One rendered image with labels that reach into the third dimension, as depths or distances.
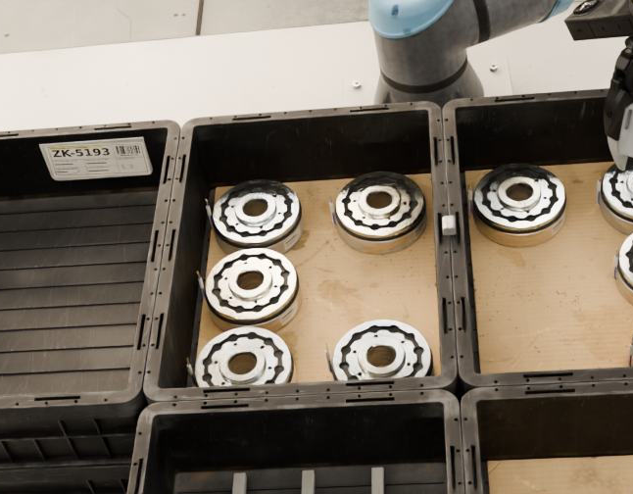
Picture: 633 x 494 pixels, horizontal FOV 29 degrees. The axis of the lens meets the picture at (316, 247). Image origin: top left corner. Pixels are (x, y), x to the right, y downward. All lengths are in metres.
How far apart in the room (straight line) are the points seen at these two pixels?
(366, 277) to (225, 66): 0.61
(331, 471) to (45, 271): 0.44
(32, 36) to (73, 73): 1.33
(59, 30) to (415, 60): 1.80
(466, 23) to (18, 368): 0.68
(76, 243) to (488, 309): 0.49
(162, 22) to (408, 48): 1.69
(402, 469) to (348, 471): 0.05
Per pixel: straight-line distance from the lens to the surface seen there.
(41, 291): 1.45
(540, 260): 1.37
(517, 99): 1.41
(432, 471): 1.22
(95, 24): 3.24
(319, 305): 1.35
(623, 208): 1.39
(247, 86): 1.83
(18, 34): 3.28
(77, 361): 1.37
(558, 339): 1.30
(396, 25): 1.53
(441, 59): 1.57
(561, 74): 1.80
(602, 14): 1.25
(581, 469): 1.22
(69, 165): 1.50
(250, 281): 1.36
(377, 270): 1.37
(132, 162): 1.48
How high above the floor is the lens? 1.86
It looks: 47 degrees down
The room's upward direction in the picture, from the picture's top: 10 degrees counter-clockwise
